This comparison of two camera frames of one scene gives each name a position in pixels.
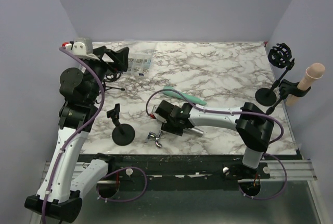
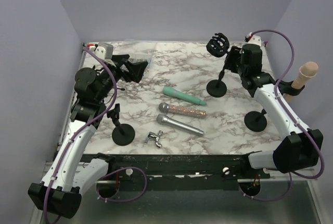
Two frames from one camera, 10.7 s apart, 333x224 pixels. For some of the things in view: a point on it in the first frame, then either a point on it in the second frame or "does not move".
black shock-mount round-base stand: x=280 y=56 -> x=218 y=46
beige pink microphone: x=314 y=73 -> x=306 y=71
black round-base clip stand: x=123 y=134 does not move
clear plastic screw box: x=139 y=64 does not move
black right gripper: x=168 y=127 -> x=234 y=54
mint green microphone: x=193 y=99 does not move
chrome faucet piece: x=153 y=136 does not move
